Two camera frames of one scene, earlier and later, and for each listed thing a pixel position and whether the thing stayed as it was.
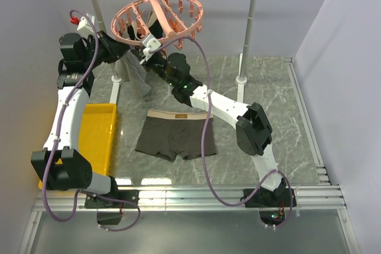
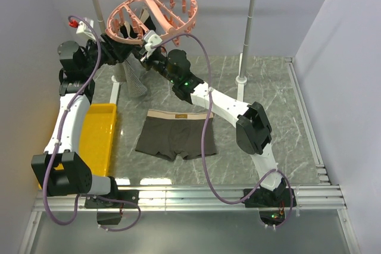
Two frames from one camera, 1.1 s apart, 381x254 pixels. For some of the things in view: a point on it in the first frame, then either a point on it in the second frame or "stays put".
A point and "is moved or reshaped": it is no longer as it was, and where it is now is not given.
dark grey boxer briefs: [166, 133] stays put
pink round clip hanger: [159, 13] is moved or reshaped
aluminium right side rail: [307, 120] stays put
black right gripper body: [158, 65] stays put
